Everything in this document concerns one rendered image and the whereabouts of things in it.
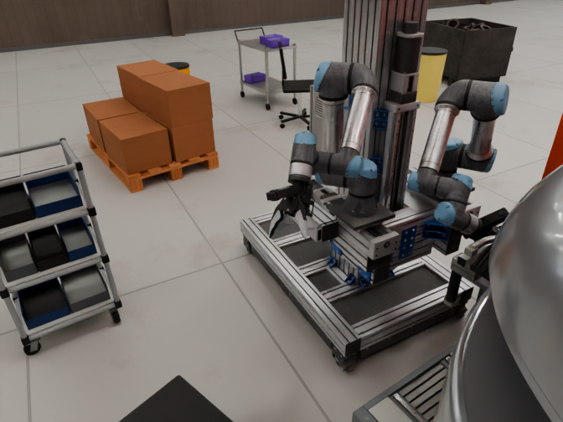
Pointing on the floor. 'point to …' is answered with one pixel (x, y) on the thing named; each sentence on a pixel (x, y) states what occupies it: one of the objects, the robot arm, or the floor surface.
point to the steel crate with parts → (472, 48)
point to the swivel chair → (293, 92)
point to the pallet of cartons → (153, 124)
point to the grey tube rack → (52, 250)
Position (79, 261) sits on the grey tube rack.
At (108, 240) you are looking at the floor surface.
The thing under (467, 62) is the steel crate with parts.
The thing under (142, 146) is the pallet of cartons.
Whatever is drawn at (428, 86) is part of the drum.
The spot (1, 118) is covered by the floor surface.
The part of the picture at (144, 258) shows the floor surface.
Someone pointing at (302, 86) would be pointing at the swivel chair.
